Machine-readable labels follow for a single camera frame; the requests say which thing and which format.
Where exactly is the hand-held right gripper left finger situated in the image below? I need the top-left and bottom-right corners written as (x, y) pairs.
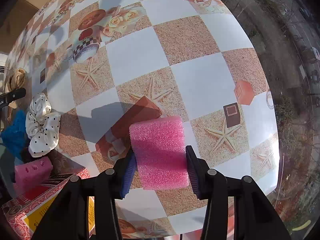
top-left (31, 151), bottom-right (137, 240)

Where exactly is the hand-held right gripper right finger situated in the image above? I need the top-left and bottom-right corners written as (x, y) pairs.
top-left (185, 145), bottom-right (292, 240)

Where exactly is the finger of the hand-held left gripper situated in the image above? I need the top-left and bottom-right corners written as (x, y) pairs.
top-left (0, 88), bottom-right (27, 100)

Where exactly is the blue fluffy scrunchie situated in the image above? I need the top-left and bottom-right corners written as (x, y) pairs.
top-left (1, 110), bottom-right (30, 161)

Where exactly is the pink foam sponge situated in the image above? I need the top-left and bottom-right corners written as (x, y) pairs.
top-left (129, 116), bottom-right (190, 190)

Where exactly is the white polka-dot scrunchie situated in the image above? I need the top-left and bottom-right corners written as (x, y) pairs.
top-left (25, 92), bottom-right (61, 158)

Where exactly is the beige scrunchie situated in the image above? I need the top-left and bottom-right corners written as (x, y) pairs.
top-left (6, 68), bottom-right (26, 108)

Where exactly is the pink sponge with holes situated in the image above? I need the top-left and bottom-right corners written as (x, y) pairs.
top-left (14, 156), bottom-right (53, 189)

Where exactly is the brown cardboard sheet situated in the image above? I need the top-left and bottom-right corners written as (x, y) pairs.
top-left (0, 0), bottom-right (60, 53)

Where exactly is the checkered printed tablecloth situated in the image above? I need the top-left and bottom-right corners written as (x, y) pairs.
top-left (5, 0), bottom-right (280, 239)

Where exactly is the red patterned cardboard box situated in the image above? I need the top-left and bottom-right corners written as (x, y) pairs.
top-left (2, 167), bottom-right (97, 240)

